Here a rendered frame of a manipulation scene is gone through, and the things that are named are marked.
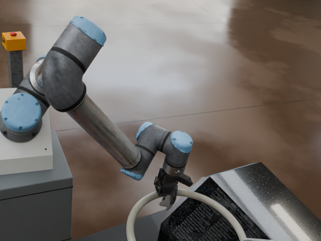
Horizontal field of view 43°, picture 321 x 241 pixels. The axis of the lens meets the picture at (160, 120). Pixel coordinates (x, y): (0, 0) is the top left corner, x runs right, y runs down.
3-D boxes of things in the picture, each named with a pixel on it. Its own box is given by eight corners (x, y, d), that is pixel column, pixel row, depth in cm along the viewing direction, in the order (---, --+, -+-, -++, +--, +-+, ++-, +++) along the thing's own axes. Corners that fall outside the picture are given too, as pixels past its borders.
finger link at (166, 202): (156, 210, 176) (159, 192, 173) (169, 209, 178) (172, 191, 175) (158, 214, 174) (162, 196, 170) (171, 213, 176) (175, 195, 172)
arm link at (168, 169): (182, 153, 170) (189, 169, 163) (179, 162, 173) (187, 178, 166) (162, 154, 167) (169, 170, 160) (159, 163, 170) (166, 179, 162)
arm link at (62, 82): (44, 89, 106) (145, 187, 159) (70, 52, 110) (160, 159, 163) (16, 80, 112) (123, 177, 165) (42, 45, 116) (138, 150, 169)
